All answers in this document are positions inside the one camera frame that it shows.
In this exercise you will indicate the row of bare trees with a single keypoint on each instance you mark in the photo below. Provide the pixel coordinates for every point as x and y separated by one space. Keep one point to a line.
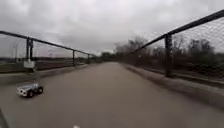
140 51

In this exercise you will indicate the grey concrete path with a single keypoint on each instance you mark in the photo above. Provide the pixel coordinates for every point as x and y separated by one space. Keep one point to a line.
110 96

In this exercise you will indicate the grey concrete kerb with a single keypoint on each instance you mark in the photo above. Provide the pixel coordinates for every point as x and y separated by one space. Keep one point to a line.
40 75
180 86

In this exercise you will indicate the pale sign on fence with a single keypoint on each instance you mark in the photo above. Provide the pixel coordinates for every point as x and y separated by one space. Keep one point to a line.
29 64

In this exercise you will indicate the small white wheeled robot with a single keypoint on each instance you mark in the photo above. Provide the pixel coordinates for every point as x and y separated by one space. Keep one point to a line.
29 90

